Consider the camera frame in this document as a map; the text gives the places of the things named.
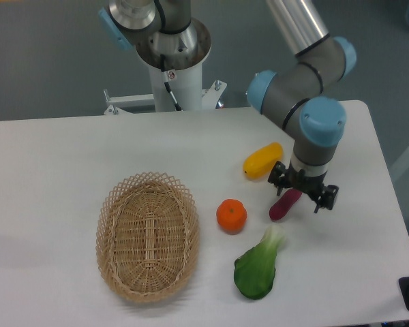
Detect purple sweet potato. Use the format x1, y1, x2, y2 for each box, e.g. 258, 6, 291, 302
269, 189, 303, 221

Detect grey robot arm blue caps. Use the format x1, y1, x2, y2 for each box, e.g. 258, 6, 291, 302
98, 1, 357, 210

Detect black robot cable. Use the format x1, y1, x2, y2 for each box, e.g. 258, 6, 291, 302
159, 53, 183, 112

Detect oval wicker basket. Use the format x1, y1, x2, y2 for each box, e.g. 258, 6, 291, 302
95, 172, 200, 303

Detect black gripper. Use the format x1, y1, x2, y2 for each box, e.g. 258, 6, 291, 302
268, 161, 339, 213

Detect yellow mango fruit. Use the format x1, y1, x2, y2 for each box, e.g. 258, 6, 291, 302
243, 142, 284, 180

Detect orange tangerine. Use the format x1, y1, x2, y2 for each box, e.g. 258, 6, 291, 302
216, 199, 247, 234

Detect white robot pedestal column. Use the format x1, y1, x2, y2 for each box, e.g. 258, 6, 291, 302
148, 63, 202, 112

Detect white metal base frame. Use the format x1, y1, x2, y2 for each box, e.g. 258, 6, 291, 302
103, 80, 228, 115

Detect green bok choy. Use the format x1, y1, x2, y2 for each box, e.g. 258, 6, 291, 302
233, 224, 286, 300

